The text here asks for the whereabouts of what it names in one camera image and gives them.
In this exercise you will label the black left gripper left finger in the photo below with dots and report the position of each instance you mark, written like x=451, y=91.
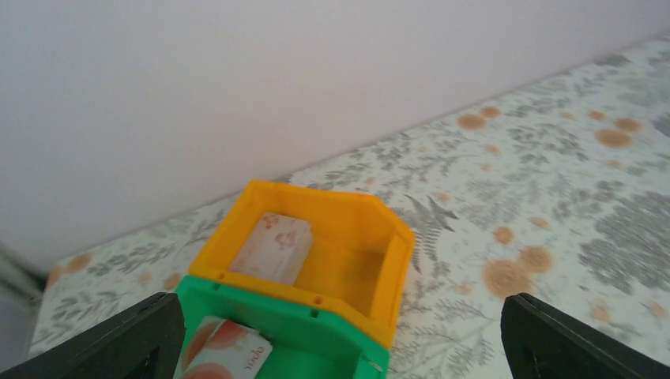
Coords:
x=143, y=341

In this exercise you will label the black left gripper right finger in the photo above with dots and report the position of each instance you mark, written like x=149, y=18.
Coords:
x=541, y=341

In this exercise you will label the red circle card in green bin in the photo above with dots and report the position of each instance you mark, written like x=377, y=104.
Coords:
x=223, y=349

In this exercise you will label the pale floral card in orange bin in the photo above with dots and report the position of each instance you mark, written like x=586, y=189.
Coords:
x=275, y=250

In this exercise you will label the green plastic bin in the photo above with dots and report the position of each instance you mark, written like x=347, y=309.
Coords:
x=307, y=342

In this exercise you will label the orange plastic bin left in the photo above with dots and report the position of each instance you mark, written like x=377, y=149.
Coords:
x=356, y=267

